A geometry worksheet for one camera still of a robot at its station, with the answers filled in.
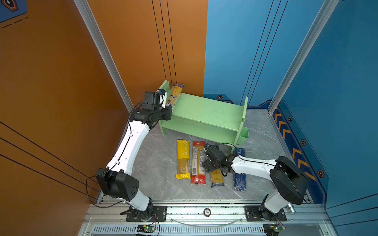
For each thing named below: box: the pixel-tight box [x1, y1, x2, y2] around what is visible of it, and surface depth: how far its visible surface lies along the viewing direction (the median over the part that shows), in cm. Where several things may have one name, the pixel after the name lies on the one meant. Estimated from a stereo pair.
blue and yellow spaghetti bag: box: [166, 83, 186, 107], surface depth 86 cm
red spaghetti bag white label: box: [190, 141, 207, 185], surface depth 87 cm
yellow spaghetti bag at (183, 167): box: [175, 139, 191, 180], surface depth 93 cm
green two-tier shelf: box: [158, 79, 250, 154], surface depth 88 cm
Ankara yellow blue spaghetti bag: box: [210, 169, 225, 188], surface depth 84 cm
